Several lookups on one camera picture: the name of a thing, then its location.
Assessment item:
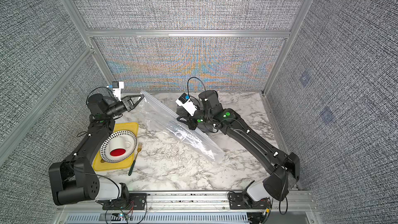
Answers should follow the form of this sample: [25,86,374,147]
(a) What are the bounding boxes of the clear plastic vacuum bag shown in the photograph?
[137,91,225,163]

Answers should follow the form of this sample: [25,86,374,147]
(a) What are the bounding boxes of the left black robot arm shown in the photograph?
[48,93,144,206]

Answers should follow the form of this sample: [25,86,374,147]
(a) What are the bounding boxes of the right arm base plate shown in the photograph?
[227,191,272,210]

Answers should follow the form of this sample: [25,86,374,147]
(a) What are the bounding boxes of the green handled fork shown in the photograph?
[128,142,143,176]

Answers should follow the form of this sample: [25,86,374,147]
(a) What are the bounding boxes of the red item on plate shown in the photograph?
[110,148,126,157]

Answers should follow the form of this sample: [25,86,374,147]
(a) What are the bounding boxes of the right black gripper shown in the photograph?
[178,105,217,132]

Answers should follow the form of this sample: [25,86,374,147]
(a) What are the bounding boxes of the white slotted cable duct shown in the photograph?
[64,212,249,224]

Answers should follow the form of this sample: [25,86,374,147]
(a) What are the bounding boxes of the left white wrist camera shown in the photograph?
[107,82,124,101]

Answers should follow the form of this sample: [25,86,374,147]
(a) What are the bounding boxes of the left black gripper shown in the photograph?
[105,95,143,119]

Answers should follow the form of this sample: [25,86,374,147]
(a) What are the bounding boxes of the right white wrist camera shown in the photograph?
[176,93,199,116]

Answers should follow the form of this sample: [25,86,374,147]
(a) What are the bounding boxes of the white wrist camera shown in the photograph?
[107,82,124,101]
[176,93,199,116]

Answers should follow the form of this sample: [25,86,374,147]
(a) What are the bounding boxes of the white patterned plate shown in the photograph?
[99,130,137,163]

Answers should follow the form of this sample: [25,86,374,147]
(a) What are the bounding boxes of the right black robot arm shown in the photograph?
[176,90,300,205]

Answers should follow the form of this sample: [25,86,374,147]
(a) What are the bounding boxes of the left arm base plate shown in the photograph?
[99,193,148,211]

